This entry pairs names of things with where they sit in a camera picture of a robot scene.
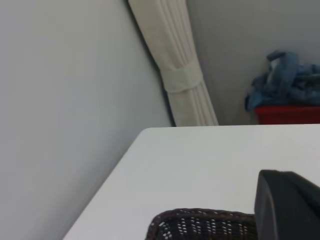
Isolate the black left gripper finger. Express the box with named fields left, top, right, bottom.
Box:
left=254, top=169, right=320, bottom=240

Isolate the dark brown wicker basket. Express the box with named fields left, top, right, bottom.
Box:
left=144, top=207, right=258, bottom=240

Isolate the red box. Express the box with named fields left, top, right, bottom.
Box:
left=254, top=104, right=320, bottom=125

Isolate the blue cloth pile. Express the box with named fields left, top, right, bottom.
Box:
left=244, top=49, right=320, bottom=113

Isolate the white curtain tieback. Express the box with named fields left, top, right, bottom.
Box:
left=161, top=62, right=203, bottom=95

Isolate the white pleated curtain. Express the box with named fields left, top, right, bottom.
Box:
left=127, top=0, right=220, bottom=127

